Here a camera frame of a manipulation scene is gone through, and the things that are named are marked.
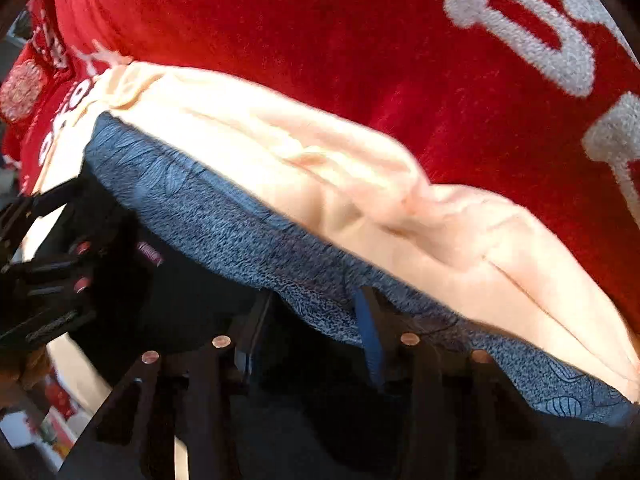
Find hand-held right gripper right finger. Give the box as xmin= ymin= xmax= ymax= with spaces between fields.
xmin=352 ymin=287 xmax=573 ymax=480

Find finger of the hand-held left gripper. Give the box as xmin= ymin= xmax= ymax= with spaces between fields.
xmin=74 ymin=237 xmax=166 ymax=273

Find cream cloth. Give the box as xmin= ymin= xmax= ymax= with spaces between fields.
xmin=20 ymin=60 xmax=640 ymax=406

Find red box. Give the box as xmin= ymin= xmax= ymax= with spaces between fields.
xmin=42 ymin=375 xmax=81 ymax=422

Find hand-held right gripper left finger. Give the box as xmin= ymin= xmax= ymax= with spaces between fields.
xmin=57 ymin=291 xmax=276 ymax=480

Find black pants with blue waistband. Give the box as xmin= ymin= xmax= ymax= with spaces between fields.
xmin=50 ymin=111 xmax=640 ymax=480

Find red printed blanket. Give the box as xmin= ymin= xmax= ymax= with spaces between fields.
xmin=0 ymin=0 xmax=640 ymax=336

